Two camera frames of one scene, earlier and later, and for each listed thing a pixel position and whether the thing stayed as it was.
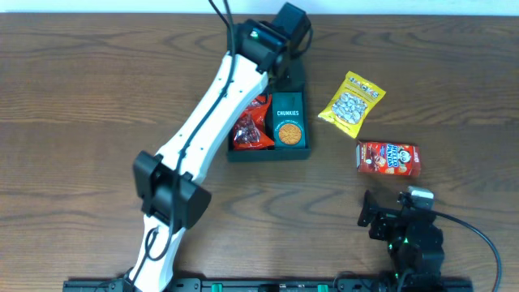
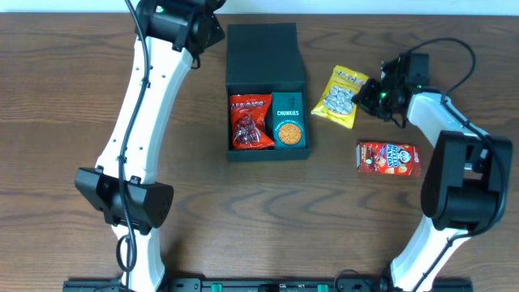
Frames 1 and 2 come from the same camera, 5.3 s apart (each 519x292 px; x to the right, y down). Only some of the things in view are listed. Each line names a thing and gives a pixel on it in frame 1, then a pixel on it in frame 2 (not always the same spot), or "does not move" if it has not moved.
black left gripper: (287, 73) → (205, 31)
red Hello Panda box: (388, 157) does not move
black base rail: (261, 285) does not move
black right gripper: (385, 219) → (363, 97)
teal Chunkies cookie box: (288, 118) does not move
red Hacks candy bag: (250, 131) does not move
